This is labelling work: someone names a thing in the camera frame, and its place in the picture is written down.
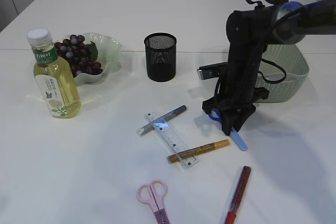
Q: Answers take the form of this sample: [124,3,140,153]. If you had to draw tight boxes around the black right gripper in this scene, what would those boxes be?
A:
[202,10,265,135]

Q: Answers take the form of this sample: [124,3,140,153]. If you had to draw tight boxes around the blue safety scissors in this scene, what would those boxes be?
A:
[208,109,248,151]

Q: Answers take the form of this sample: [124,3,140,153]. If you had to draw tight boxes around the dark purple grape bunch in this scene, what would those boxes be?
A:
[55,34,103,77]

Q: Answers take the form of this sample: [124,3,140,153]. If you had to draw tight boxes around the yellow tea bottle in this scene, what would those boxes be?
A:
[27,28,81,119]

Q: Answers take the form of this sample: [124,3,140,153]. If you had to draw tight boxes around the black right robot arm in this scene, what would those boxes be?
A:
[198,0,335,135]

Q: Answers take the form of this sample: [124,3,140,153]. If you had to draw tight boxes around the green plastic woven basket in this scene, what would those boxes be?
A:
[256,45,309,103]

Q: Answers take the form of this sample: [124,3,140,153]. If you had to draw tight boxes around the clear plastic ruler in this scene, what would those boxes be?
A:
[144,111,199,169]

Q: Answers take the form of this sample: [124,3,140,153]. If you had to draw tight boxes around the red glitter marker pen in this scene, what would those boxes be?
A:
[224,166,251,224]

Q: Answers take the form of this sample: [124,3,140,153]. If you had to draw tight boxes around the gold glitter marker pen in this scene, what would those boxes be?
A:
[167,140,230,164]

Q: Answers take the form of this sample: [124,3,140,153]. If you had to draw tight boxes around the silver glitter marker pen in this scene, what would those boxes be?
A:
[136,105,187,136]

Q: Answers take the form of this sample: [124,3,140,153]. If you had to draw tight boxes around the black mesh pen holder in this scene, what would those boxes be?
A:
[144,33,177,82]

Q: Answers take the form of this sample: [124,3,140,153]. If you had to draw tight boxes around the green wavy glass plate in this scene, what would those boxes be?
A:
[54,32,122,86]

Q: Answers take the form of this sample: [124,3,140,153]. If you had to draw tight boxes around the pink safety scissors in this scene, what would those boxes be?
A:
[136,179,170,224]

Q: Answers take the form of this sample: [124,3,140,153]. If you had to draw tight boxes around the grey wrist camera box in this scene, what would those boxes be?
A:
[197,62,227,80]

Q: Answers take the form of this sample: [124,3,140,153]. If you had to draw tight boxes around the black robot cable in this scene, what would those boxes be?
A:
[214,0,316,109]

